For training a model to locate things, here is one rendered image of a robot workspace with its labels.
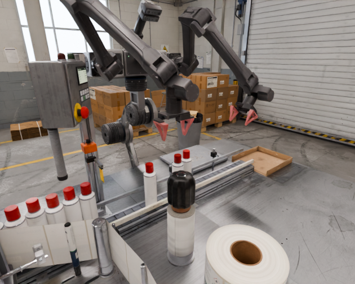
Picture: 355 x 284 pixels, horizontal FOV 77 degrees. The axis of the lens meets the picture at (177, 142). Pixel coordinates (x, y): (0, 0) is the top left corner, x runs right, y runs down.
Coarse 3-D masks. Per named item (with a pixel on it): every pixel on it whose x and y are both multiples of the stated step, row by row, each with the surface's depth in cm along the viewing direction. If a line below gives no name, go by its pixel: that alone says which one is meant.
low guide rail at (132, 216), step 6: (246, 162) 128; (252, 162) 132; (234, 168) 122; (240, 168) 125; (222, 174) 116; (210, 180) 111; (198, 186) 106; (156, 204) 92; (162, 204) 94; (138, 210) 88; (144, 210) 89; (150, 210) 91; (126, 216) 85; (132, 216) 86; (114, 222) 82; (120, 222) 83
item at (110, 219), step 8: (224, 168) 129; (208, 176) 120; (224, 176) 120; (208, 184) 113; (160, 200) 100; (128, 208) 95; (136, 208) 95; (160, 208) 95; (112, 216) 90; (120, 216) 90; (144, 216) 91; (24, 272) 67
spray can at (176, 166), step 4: (176, 156) 96; (180, 156) 96; (176, 160) 97; (180, 160) 97; (172, 164) 98; (176, 164) 97; (180, 164) 97; (172, 168) 98; (176, 168) 97; (180, 168) 97
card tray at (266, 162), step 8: (248, 152) 159; (256, 152) 162; (264, 152) 161; (272, 152) 156; (232, 160) 149; (248, 160) 150; (256, 160) 150; (264, 160) 150; (272, 160) 150; (280, 160) 150; (288, 160) 143; (256, 168) 138; (264, 168) 138; (272, 168) 132; (280, 168) 139
